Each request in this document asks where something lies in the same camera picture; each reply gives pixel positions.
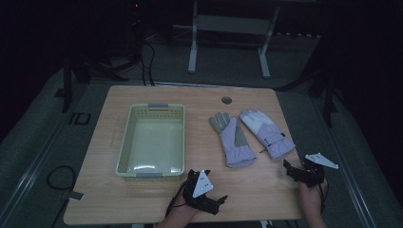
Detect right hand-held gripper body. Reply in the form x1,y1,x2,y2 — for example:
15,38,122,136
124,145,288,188
298,152,339,188

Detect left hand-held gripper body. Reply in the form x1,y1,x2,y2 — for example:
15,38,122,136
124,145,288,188
182,169,220,211

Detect purple white ski glove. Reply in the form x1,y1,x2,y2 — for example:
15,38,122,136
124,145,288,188
239,108,297,162

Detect purple grey ski glove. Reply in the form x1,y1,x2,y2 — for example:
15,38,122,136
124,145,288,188
208,111,258,169

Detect pale green plastic basket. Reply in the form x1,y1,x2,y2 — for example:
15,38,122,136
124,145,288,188
115,103,186,182

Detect person's right hand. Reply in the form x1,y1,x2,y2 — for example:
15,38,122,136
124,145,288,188
298,180,329,217

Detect person's left hand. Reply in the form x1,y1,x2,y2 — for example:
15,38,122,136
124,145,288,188
167,191,202,223

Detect dark metal stand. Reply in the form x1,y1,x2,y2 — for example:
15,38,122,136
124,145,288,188
54,53,93,114
307,70,339,128

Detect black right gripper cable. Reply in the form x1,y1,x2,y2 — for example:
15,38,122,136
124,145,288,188
317,178,330,215

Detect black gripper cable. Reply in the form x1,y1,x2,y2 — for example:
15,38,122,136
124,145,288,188
317,178,330,215
164,182,188,219

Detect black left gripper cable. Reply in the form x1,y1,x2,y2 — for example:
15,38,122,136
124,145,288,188
164,182,188,219

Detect black hanging cables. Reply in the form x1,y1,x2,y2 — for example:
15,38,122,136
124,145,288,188
138,40,157,87

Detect black looped floor cable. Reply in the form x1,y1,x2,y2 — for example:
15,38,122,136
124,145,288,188
46,164,78,192

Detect white metal desk frame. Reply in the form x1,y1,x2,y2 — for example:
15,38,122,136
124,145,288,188
172,0,321,80

